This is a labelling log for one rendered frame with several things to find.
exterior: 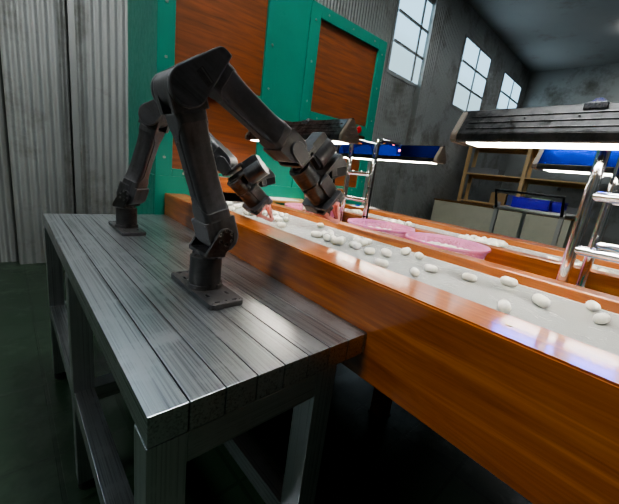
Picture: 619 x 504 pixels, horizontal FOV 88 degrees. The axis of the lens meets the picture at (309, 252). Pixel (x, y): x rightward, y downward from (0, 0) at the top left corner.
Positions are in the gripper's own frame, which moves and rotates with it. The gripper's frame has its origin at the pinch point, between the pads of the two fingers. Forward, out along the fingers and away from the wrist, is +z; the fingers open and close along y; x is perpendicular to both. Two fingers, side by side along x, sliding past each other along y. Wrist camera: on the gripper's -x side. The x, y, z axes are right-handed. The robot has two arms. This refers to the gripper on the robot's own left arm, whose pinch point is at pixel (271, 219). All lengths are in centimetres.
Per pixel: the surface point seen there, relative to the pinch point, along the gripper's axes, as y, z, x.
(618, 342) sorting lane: -91, 5, -2
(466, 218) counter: 177, 431, -328
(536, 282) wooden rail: -74, 18, -15
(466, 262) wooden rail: -58, 18, -15
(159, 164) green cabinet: 60, -24, 4
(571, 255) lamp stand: -78, 18, -24
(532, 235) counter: 70, 440, -326
